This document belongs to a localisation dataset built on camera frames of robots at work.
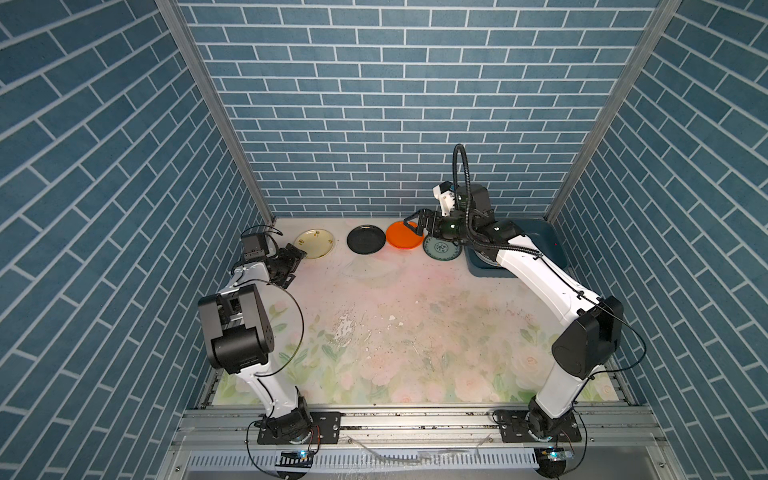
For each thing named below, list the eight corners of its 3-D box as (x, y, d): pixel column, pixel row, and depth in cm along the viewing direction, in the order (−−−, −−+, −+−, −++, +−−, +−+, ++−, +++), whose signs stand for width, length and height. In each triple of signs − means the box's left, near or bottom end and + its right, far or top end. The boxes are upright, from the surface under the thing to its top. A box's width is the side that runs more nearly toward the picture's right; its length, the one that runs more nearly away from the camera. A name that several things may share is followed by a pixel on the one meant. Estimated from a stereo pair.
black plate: (345, 254, 112) (345, 250, 110) (349, 228, 121) (349, 224, 119) (384, 254, 112) (384, 250, 111) (385, 228, 121) (385, 224, 119)
